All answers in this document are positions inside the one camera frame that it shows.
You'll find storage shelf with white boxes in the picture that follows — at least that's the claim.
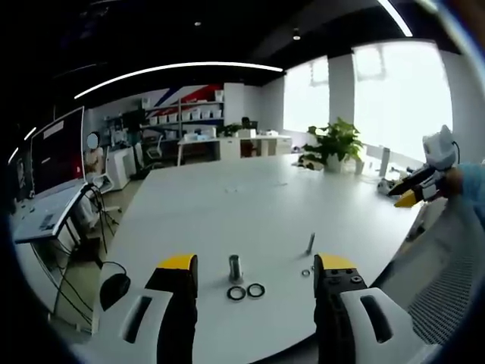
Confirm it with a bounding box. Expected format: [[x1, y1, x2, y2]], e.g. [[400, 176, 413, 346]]
[[142, 89, 225, 132]]

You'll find white mesh chair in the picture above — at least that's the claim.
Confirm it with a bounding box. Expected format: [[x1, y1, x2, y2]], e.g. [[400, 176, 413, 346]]
[[369, 196, 485, 346]]

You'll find white side desk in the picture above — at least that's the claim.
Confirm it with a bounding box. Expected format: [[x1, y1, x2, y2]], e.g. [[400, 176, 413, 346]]
[[13, 184, 92, 246]]

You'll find white cylinder appliance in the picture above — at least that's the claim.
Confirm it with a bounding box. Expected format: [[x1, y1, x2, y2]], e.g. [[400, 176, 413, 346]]
[[380, 146, 392, 178]]

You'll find curved ceiling light strip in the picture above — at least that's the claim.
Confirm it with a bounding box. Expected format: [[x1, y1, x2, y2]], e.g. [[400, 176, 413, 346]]
[[74, 61, 284, 100]]

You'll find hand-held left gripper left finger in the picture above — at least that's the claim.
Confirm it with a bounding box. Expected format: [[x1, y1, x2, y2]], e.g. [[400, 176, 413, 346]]
[[92, 253, 199, 364]]

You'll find white office chair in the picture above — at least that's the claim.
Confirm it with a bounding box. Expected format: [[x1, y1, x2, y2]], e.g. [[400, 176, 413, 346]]
[[142, 130, 167, 168]]

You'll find person's right hand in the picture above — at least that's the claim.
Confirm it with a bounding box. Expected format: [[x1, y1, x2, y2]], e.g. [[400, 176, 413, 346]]
[[435, 166, 464, 199]]

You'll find white long counter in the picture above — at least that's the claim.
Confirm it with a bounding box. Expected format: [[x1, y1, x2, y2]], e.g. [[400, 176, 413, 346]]
[[177, 133, 293, 167]]

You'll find large dark monitor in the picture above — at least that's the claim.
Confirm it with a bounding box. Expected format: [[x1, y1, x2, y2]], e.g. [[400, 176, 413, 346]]
[[29, 105, 86, 196]]

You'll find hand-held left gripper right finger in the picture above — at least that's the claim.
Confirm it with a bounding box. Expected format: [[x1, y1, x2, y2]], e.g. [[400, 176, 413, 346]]
[[313, 253, 433, 364]]

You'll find thick metal threaded stud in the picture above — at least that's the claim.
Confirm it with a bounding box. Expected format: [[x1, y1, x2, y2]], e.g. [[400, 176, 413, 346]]
[[228, 254, 244, 284]]

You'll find green potted plant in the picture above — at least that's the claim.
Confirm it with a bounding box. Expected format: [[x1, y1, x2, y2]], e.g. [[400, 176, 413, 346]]
[[302, 116, 365, 174]]

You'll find grey keyboard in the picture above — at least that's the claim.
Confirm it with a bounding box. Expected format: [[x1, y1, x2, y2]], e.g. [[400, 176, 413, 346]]
[[37, 213, 57, 231]]

